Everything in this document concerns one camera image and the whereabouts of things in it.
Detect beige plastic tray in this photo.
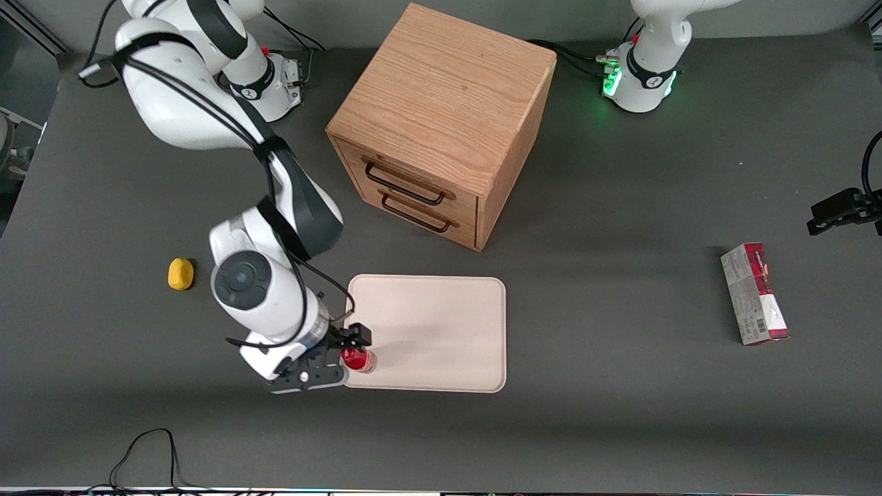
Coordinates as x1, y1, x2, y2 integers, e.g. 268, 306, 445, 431
340, 274, 508, 394

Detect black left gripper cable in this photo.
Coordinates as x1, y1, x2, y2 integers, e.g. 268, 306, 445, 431
861, 130, 882, 202

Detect black wire drawer handle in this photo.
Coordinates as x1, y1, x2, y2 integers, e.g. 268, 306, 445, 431
364, 162, 447, 206
381, 193, 452, 233

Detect thin black looped table cable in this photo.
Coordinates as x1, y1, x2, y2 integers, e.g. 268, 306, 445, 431
83, 428, 276, 495

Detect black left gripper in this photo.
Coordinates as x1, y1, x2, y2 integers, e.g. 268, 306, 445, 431
807, 188, 882, 237

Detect red and grey carton box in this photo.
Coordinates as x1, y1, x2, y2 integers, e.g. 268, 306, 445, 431
720, 242, 790, 347

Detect red coke bottle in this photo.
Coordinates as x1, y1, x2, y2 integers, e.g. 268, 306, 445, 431
340, 347, 378, 375

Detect yellow lemon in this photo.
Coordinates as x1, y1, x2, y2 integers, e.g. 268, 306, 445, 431
167, 258, 195, 291

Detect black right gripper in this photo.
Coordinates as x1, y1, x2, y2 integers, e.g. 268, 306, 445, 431
266, 323, 373, 395

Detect black left arm base cables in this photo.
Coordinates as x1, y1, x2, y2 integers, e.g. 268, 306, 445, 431
526, 17, 646, 81

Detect wooden two-drawer cabinet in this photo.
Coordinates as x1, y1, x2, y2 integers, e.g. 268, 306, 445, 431
325, 3, 557, 252

